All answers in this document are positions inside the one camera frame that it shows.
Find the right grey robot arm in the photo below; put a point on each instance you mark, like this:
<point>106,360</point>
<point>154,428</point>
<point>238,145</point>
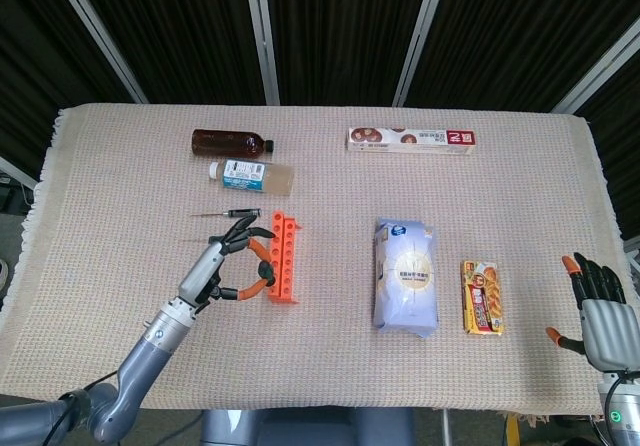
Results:
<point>622,416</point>

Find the large green black screwdriver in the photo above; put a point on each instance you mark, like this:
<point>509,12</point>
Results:
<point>265,271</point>

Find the grey metal frame post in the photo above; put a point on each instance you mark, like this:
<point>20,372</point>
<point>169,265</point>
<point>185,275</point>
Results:
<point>262,36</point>
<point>420,41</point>
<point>100,41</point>
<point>600,68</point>

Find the beige woven tablecloth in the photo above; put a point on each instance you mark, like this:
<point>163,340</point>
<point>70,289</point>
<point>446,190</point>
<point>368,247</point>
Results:
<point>350,191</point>

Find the long white cookie box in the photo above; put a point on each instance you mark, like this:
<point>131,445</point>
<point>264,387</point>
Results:
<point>410,143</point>

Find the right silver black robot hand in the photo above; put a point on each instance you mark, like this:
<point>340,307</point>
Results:
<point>612,333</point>

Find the orange plastic screwdriver rack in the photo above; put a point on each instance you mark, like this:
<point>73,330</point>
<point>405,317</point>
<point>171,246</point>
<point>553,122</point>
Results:
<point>287,266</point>

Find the grey metal frame bar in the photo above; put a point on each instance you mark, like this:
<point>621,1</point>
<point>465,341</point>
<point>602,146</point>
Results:
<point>17,171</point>

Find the brown tea bottle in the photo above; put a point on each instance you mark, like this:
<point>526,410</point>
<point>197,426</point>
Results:
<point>225,142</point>

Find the pale blue tissue pack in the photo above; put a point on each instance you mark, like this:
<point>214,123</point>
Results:
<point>406,276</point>

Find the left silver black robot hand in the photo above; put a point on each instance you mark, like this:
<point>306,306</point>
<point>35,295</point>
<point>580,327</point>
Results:
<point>200,271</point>

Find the black metal precision screwdriver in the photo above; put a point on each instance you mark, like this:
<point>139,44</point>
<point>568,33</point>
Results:
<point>245,212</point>

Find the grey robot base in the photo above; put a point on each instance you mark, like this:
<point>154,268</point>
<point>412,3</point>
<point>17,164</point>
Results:
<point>300,428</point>

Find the clear bottle blue label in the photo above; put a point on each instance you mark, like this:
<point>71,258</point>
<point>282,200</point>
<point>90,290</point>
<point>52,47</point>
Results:
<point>245,176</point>

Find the dark pleated curtain panel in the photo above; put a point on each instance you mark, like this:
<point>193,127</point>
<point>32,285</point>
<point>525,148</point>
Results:
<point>345,26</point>
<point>175,26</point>
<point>30,41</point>
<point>525,26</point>

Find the yellow snack box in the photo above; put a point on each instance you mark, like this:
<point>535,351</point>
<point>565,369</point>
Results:
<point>482,296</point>

